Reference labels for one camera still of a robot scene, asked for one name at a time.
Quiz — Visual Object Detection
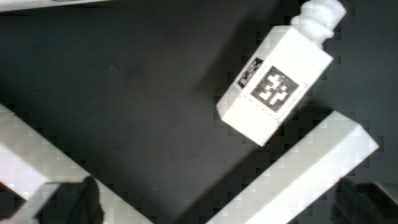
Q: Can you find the white square table top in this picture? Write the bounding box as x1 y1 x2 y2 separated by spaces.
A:
0 0 109 12

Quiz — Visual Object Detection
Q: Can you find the white table leg with tag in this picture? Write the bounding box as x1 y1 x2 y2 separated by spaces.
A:
218 0 347 146

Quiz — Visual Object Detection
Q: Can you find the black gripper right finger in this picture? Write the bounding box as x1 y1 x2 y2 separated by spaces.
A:
331 179 398 224

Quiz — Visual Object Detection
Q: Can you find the white front fence rail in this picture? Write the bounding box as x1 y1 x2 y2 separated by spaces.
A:
0 104 154 224

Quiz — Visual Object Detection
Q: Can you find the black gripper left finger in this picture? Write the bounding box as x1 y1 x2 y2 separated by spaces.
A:
52 177 106 224

